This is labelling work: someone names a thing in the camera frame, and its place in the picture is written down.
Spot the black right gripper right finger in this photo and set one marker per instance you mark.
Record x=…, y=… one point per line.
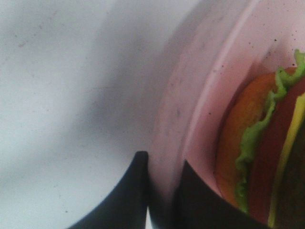
x=196, y=206

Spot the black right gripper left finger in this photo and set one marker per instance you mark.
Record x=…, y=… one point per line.
x=126, y=205

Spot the toy burger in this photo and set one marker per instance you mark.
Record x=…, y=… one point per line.
x=260, y=162

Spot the pink speckled plate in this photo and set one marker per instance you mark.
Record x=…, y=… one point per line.
x=229, y=42

